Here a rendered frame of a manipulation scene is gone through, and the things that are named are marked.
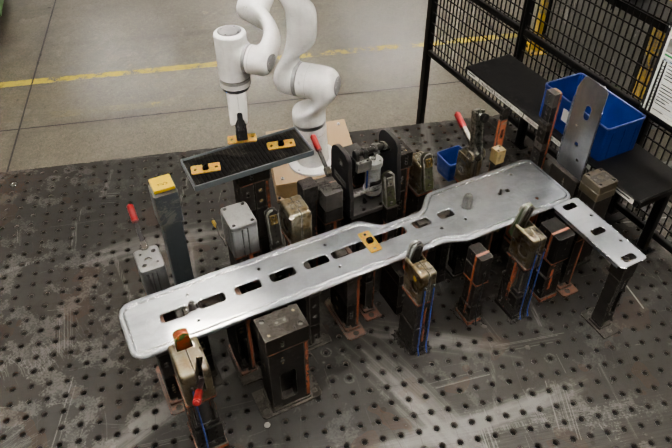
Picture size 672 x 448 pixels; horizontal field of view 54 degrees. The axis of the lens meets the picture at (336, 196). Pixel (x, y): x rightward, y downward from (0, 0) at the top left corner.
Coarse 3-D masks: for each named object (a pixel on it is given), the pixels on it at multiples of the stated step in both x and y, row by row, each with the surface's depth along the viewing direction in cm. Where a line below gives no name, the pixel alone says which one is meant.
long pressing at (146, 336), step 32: (448, 192) 205; (480, 192) 205; (512, 192) 205; (544, 192) 205; (352, 224) 194; (384, 224) 194; (448, 224) 194; (480, 224) 194; (288, 256) 185; (320, 256) 185; (352, 256) 185; (384, 256) 185; (192, 288) 176; (224, 288) 176; (288, 288) 176; (320, 288) 176; (128, 320) 168; (160, 320) 168; (192, 320) 168; (224, 320) 168; (160, 352) 161
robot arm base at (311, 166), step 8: (320, 128) 234; (304, 136) 235; (320, 136) 236; (312, 144) 237; (320, 144) 238; (328, 152) 251; (304, 160) 243; (312, 160) 242; (320, 160) 243; (328, 160) 248; (296, 168) 245; (304, 168) 245; (312, 168) 245; (320, 168) 245; (312, 176) 243
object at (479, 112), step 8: (472, 112) 202; (480, 112) 202; (472, 120) 203; (480, 120) 200; (472, 128) 204; (480, 128) 205; (472, 136) 206; (480, 136) 207; (472, 144) 207; (480, 144) 208; (472, 152) 208; (480, 152) 209
